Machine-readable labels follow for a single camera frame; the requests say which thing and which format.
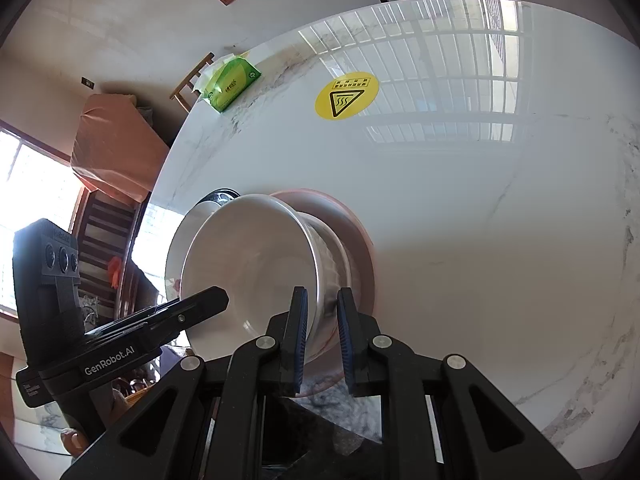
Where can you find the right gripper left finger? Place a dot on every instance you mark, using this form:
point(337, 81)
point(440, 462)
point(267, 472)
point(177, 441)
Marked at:
point(204, 419)

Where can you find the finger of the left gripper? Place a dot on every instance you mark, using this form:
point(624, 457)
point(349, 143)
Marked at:
point(156, 325)

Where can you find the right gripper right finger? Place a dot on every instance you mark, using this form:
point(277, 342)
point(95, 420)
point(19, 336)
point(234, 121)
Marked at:
point(441, 419)

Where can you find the white floral plate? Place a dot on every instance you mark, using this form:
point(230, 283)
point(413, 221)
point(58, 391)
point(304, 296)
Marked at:
point(181, 242)

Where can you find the large pink bowl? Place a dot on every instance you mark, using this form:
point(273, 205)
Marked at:
point(354, 256)

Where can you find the white blue dog bowl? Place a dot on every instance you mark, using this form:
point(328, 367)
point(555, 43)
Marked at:
point(257, 250)

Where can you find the blue rimmed dark plate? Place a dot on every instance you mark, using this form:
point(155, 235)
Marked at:
point(220, 196)

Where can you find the white orange rabbit bowl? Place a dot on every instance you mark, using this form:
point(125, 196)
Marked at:
point(333, 271)

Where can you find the person's left hand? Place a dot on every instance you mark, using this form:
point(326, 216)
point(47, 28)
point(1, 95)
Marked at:
point(74, 442)

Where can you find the dark wooden bench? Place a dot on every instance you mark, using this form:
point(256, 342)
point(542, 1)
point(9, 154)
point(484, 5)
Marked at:
point(106, 231)

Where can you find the side window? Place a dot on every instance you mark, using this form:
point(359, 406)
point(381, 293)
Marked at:
point(33, 186)

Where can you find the orange cloth covered furniture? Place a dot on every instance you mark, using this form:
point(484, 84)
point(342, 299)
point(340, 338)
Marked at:
point(115, 150)

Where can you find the green tissue pack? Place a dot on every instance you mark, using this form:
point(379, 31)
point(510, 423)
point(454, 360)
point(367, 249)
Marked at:
point(225, 80)

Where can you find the light wooden chair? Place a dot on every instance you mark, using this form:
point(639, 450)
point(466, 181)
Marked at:
point(188, 82)

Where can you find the yellow hot warning sticker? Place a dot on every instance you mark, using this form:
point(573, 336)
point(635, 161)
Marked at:
point(346, 96)

